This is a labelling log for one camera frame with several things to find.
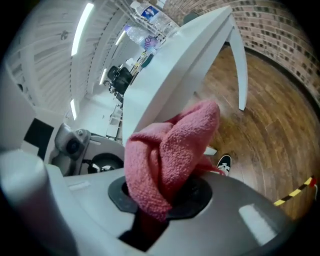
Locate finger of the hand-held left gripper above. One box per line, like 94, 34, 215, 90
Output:
88, 134, 126, 157
86, 152, 125, 175

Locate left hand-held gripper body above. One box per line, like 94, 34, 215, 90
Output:
20, 116, 101, 178

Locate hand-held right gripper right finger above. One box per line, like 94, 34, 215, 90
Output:
147, 171, 296, 256

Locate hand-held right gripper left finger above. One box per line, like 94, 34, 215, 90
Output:
46, 164, 149, 256

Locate pink cloth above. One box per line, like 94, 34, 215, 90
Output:
123, 99, 226, 224

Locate white equipment rack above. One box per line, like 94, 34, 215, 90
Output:
105, 103, 125, 140

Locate ceiling light strip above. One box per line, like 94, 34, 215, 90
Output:
98, 67, 108, 86
70, 2, 95, 57
114, 29, 127, 47
69, 98, 79, 122

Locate person's right shoe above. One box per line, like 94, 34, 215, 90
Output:
215, 154, 233, 177

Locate black office chair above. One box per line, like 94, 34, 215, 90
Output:
106, 65, 133, 96

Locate small blue box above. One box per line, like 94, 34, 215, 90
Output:
144, 52, 155, 69

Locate white table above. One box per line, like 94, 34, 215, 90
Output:
121, 5, 249, 156

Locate clear plastic water bottle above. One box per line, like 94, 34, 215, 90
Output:
129, 0, 181, 39
124, 24, 166, 55

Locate yellow black striped cable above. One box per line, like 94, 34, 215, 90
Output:
272, 175, 315, 207

